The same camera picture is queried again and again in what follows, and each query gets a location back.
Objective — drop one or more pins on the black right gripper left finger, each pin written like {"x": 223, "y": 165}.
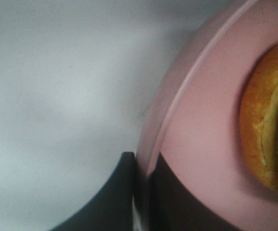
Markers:
{"x": 111, "y": 208}

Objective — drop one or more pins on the toy burger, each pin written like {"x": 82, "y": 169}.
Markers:
{"x": 258, "y": 121}

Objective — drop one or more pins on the pink round plate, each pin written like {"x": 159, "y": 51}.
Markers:
{"x": 192, "y": 123}

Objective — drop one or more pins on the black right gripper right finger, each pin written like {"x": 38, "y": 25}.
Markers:
{"x": 173, "y": 208}

